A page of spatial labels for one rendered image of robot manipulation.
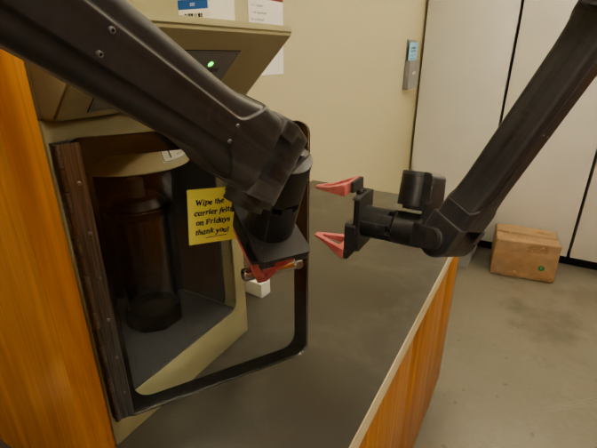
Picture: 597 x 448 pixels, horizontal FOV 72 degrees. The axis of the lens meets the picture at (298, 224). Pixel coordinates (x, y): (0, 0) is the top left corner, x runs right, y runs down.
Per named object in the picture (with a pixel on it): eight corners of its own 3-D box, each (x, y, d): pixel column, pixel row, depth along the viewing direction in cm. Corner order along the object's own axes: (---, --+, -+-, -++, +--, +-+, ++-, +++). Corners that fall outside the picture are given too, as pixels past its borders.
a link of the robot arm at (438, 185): (436, 252, 60) (469, 252, 65) (451, 174, 58) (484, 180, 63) (377, 235, 70) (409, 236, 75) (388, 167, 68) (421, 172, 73)
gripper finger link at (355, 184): (324, 170, 78) (371, 177, 74) (323, 205, 81) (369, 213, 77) (307, 179, 73) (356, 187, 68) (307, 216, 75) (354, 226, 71)
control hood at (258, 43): (37, 120, 42) (11, 12, 38) (234, 95, 68) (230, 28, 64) (111, 130, 37) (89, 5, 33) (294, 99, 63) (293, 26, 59)
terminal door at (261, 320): (121, 417, 59) (59, 139, 44) (306, 350, 73) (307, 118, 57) (122, 420, 59) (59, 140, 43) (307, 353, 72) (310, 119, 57)
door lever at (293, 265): (231, 270, 59) (230, 253, 58) (290, 256, 63) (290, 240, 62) (245, 287, 54) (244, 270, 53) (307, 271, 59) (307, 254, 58)
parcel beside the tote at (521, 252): (488, 272, 298) (495, 237, 287) (488, 254, 326) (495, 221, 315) (553, 284, 283) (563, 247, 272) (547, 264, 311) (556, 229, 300)
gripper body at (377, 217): (363, 187, 75) (403, 193, 72) (361, 237, 79) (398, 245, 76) (349, 196, 70) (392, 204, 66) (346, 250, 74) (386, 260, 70)
